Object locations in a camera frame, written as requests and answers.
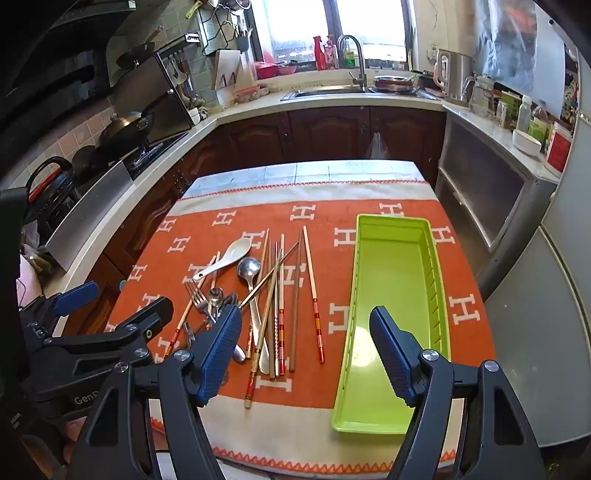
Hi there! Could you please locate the steel splash guard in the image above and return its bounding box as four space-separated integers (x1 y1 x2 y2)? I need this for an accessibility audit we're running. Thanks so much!
44 161 134 273

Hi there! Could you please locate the silver cabinet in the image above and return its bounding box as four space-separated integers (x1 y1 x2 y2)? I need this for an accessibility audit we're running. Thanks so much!
434 111 561 289

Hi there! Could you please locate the white kitchen countertop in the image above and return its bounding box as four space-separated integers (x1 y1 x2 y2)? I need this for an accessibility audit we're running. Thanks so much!
44 78 561 287

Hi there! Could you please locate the steel basin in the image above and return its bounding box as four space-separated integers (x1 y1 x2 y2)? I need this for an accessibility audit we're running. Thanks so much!
373 74 416 94

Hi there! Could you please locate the red-tipped chopsticks pair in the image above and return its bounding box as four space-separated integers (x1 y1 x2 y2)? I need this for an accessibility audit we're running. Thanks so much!
277 233 286 377

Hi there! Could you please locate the steel kitchen sink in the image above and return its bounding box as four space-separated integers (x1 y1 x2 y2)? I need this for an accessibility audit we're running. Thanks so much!
281 87 375 101

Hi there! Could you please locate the dark wok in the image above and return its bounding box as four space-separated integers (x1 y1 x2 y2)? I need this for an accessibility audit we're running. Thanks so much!
99 99 155 146

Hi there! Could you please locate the large steel spoon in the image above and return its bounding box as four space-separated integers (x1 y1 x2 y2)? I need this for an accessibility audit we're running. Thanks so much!
236 257 271 374

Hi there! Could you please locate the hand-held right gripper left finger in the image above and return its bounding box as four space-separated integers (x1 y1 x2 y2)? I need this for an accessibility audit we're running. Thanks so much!
69 305 243 480

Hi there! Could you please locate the wire wall rack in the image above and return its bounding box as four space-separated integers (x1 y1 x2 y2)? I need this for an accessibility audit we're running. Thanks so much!
196 7 245 56

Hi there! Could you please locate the dark wooden kitchen cabinet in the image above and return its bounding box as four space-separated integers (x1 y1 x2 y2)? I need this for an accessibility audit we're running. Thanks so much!
60 105 446 333

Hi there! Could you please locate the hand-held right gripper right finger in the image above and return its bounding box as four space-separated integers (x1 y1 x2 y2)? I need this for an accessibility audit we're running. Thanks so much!
368 305 549 480

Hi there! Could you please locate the black pot with handle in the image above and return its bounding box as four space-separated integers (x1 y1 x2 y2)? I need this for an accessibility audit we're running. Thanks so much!
23 156 81 236

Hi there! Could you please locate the black range hood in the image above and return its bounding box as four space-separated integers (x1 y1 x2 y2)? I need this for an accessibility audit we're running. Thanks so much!
0 0 160 139

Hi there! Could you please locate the clear plastic bag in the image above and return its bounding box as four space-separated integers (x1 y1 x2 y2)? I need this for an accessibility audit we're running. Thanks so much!
365 131 386 160

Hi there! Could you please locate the clear plastic sheet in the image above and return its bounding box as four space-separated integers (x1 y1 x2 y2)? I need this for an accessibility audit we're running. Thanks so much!
475 0 566 121

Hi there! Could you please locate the black gas stove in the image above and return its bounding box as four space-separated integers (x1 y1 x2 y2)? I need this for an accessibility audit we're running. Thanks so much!
122 131 190 181

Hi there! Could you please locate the kitchen window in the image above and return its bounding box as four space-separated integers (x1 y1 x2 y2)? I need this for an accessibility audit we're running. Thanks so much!
249 0 411 70

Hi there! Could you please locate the green plastic utensil tray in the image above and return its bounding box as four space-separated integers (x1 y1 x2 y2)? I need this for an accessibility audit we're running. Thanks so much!
331 213 452 435

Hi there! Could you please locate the steel kitchen faucet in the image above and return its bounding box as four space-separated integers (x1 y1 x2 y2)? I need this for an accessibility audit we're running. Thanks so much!
337 34 369 92

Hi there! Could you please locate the metal chopstick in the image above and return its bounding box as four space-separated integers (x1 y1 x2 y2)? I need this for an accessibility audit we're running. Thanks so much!
238 242 301 310

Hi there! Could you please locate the red-banded light wooden chopstick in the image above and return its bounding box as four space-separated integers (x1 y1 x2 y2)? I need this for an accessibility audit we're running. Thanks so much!
243 228 271 411
163 251 221 361
302 225 326 365

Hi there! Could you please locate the white plastic bottle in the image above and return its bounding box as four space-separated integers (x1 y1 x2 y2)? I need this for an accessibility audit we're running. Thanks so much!
516 95 533 133

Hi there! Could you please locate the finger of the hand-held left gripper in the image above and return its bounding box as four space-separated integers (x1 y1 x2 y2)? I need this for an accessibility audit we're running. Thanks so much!
45 296 175 365
21 281 101 327

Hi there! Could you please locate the orange printed blanket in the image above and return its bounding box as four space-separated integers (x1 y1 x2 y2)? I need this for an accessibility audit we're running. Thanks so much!
104 173 499 478

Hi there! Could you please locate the glass pitcher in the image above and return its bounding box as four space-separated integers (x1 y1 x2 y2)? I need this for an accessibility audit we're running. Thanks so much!
463 75 497 117

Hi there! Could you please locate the steel kettle with pink handle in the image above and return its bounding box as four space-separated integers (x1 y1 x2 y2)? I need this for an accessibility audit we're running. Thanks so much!
433 48 474 103

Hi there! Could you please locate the red container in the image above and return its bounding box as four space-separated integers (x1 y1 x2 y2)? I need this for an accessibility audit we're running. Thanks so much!
545 122 573 174

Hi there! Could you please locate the white ceramic spoon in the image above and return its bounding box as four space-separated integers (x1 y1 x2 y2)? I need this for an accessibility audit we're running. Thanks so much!
192 237 253 282

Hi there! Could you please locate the pale cutting board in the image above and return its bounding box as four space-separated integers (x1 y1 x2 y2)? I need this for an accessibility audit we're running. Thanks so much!
211 50 243 90

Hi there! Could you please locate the white bowl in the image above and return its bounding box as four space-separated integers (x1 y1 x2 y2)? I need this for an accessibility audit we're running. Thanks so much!
512 129 542 156

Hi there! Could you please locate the pale checked tablecloth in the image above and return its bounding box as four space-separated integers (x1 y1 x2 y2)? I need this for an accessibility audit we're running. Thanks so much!
187 159 428 199

